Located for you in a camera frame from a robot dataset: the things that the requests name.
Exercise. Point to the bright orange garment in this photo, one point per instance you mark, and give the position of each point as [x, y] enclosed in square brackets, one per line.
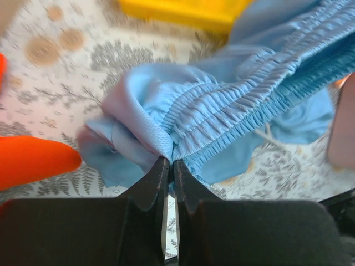
[27, 159]

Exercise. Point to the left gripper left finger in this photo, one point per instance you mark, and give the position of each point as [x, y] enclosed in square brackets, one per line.
[126, 230]

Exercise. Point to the yellow plastic tray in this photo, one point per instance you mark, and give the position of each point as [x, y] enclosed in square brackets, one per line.
[212, 15]

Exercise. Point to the light blue shorts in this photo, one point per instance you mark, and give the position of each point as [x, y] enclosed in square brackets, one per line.
[268, 83]

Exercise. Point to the pink compartment organizer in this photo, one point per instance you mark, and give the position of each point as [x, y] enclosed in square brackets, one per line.
[340, 150]

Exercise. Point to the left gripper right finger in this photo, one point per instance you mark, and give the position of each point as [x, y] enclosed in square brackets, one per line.
[213, 231]

